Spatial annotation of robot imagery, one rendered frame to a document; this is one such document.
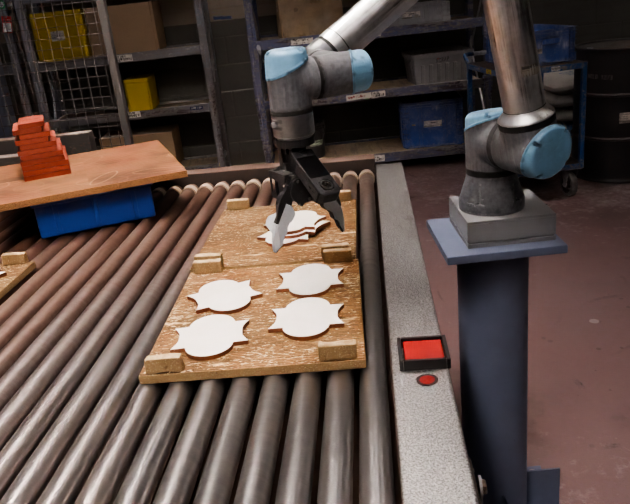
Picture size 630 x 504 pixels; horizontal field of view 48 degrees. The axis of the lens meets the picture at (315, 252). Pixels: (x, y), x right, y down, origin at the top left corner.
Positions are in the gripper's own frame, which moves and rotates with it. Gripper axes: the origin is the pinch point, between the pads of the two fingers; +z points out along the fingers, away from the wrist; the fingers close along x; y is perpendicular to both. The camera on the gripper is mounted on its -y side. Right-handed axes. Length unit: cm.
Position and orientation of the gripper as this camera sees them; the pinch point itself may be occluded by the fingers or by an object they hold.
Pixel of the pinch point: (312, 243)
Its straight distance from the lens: 131.0
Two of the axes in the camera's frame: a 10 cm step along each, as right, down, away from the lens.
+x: -8.4, 2.7, -4.6
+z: 1.0, 9.3, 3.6
